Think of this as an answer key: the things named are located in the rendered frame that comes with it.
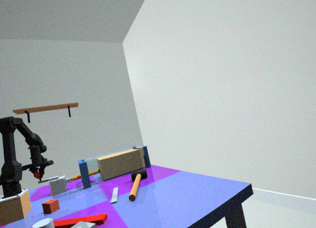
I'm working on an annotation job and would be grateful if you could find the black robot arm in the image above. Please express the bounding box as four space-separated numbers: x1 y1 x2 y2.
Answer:
0 116 47 199

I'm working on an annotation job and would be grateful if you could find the mallet with grey head and wooden handle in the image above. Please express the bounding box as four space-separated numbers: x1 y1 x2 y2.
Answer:
129 169 147 201

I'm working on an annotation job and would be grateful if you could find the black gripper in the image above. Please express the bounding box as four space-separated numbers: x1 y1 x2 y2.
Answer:
22 154 54 178

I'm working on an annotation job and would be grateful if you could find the red flat bar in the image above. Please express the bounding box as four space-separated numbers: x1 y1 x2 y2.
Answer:
53 214 108 228

